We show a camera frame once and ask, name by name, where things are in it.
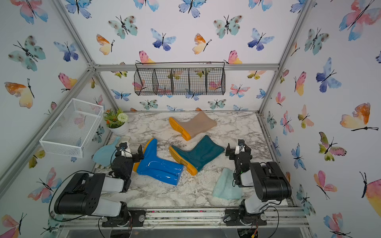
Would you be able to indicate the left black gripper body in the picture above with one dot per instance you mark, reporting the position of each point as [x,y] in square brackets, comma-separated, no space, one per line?
[131,155]

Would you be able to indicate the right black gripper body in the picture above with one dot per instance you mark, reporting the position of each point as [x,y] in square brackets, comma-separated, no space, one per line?
[239,151]

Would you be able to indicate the blue rubber boot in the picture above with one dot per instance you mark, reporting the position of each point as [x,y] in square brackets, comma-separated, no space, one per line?
[163,170]

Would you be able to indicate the mint green fluffy cloth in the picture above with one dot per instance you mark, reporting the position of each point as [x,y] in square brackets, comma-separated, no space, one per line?
[225,189]

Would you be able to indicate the teal green rubber boot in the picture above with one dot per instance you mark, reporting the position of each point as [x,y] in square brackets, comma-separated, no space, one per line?
[194,160]

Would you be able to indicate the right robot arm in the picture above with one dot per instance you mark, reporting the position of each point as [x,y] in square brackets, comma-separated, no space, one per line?
[270,184]

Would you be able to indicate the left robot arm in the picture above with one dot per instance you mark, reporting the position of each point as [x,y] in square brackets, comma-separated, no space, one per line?
[82,196]

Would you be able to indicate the beige rubber boot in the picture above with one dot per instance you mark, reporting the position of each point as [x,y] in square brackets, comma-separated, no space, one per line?
[190,129]

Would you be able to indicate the potted plant white pot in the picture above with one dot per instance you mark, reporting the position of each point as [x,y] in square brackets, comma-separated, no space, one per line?
[117,121]

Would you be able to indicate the white mesh wall basket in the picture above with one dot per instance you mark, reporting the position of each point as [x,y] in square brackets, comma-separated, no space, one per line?
[74,127]

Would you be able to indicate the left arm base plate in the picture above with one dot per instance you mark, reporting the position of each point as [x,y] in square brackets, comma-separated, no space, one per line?
[127,218]

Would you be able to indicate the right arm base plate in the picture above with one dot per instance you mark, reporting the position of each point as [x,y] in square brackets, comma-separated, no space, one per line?
[236,217]

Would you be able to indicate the aluminium front rail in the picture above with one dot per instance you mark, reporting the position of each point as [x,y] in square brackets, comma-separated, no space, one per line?
[211,217]

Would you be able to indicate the black wire wall basket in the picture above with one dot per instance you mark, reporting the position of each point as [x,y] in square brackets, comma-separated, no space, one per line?
[180,78]

